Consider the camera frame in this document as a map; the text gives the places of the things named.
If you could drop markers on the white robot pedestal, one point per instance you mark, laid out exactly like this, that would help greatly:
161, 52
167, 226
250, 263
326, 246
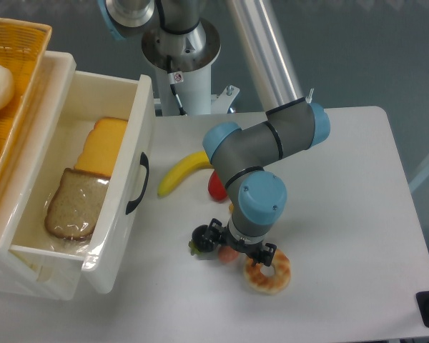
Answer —
191, 89

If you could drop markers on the red toy bell pepper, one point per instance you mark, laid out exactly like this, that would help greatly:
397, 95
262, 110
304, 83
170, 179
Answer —
215, 188

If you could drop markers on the white drawer cabinet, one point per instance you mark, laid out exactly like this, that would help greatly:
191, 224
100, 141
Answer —
19, 275

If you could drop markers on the brown toy bread slice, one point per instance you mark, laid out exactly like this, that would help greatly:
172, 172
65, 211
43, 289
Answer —
75, 207

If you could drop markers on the white plastic drawer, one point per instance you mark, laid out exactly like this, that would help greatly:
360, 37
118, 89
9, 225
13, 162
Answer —
90, 98

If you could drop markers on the toy bagel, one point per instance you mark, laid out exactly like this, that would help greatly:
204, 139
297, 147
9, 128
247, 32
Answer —
273, 283

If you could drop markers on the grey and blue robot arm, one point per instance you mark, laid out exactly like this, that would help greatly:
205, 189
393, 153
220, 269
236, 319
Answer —
181, 46

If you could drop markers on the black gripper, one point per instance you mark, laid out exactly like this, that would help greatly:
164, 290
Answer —
253, 247

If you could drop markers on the yellow toy banana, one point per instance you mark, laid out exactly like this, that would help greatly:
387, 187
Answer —
181, 170

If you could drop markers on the yellow woven basket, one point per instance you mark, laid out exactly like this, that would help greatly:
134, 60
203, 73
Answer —
22, 47

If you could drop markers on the brown toy egg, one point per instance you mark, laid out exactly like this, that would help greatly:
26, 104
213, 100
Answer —
227, 254

